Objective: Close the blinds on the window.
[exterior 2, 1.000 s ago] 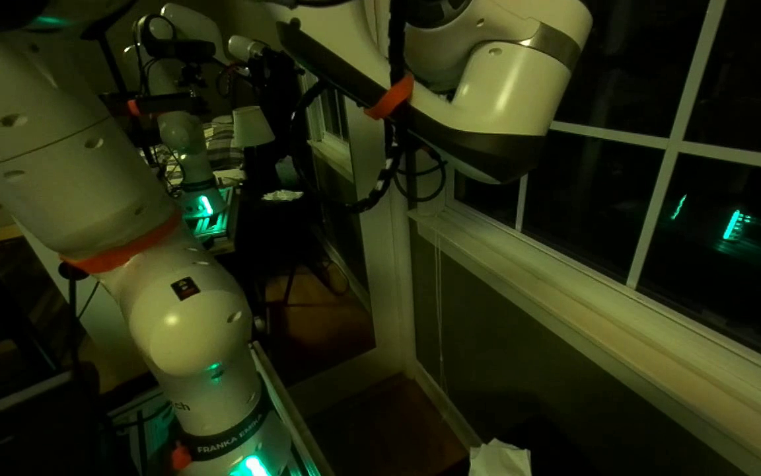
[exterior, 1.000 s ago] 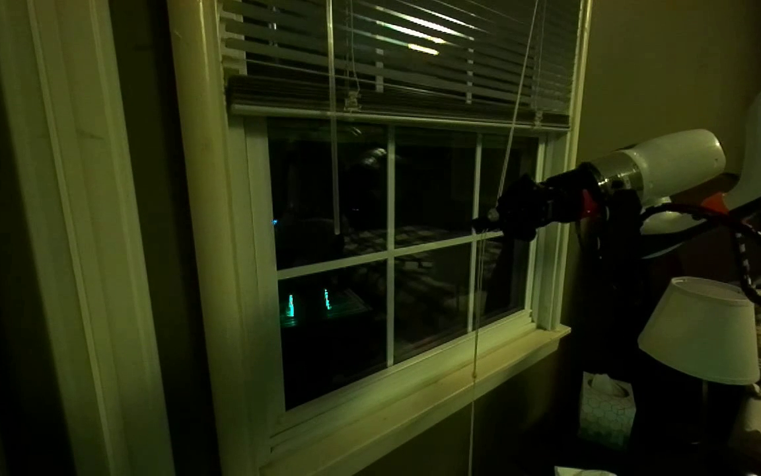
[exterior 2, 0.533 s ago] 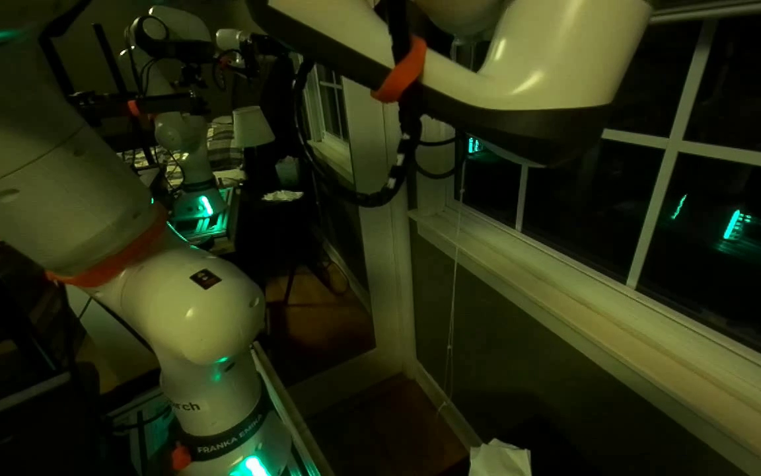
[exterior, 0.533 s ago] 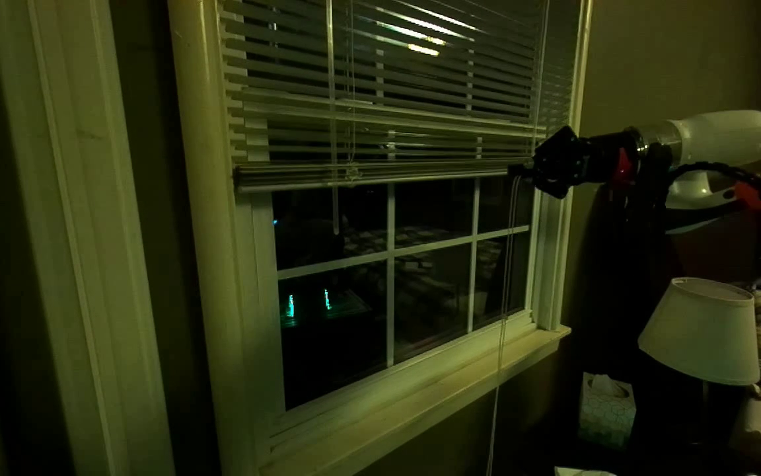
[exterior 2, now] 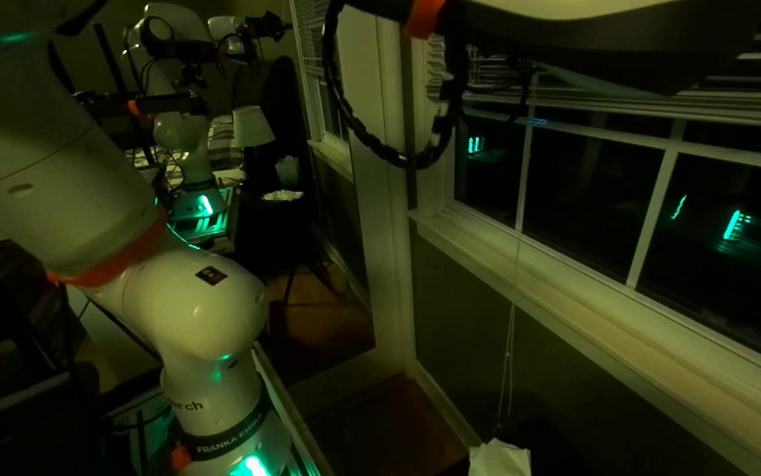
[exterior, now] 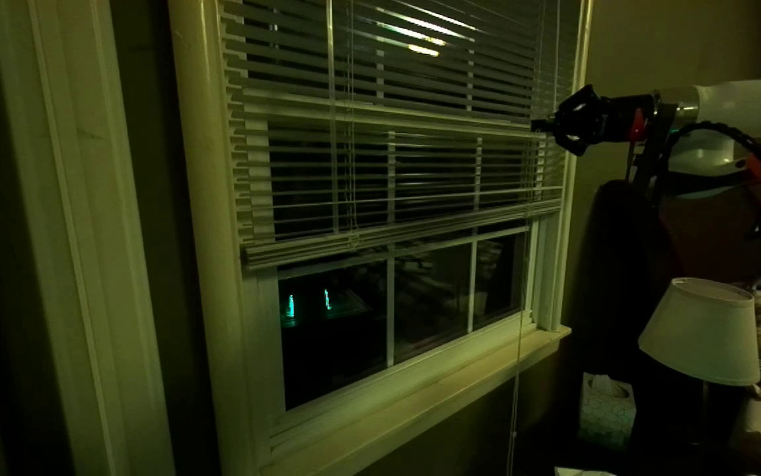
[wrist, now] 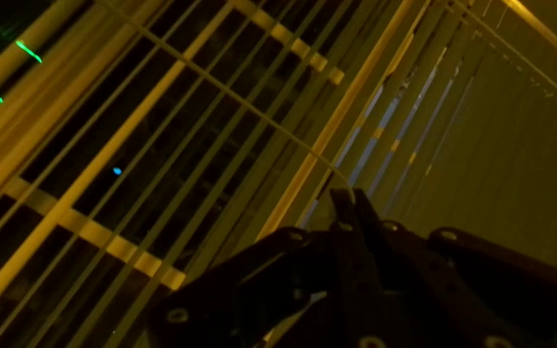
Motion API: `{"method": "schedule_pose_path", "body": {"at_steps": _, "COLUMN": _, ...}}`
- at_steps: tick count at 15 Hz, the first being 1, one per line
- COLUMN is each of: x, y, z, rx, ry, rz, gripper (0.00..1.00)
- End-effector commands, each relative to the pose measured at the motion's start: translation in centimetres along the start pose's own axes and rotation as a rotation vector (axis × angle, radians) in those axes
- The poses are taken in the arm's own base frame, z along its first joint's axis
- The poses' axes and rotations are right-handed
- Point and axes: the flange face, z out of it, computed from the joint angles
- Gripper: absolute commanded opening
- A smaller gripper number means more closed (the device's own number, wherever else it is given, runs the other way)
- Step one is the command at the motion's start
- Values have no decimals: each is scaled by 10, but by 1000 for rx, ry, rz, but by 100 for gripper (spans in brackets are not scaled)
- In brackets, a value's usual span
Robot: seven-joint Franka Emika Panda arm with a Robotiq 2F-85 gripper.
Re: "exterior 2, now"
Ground white crumpled tissue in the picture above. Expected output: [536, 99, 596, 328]
[468, 436, 533, 476]

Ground metal robot mount table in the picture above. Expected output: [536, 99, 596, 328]
[246, 342, 338, 476]

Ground white boxy object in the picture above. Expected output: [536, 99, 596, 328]
[230, 104, 278, 148]

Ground black horizontal stand bar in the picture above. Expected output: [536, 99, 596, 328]
[76, 91, 217, 120]

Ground white slatted window blinds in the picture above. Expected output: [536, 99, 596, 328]
[435, 0, 761, 137]

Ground thin white blind cord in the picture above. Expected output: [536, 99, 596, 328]
[491, 67, 545, 444]

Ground wide orange arm strap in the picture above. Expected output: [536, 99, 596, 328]
[46, 214, 172, 292]

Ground large white framed window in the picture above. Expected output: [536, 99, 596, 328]
[406, 51, 761, 476]

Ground small white cloth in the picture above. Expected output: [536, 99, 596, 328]
[260, 185, 308, 206]

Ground black chair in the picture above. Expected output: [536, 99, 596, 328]
[238, 57, 348, 340]

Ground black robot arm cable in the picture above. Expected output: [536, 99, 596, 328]
[319, 0, 472, 172]

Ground small orange arm strap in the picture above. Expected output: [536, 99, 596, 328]
[404, 0, 450, 39]

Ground small window with blinds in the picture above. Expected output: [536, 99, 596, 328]
[285, 0, 355, 180]

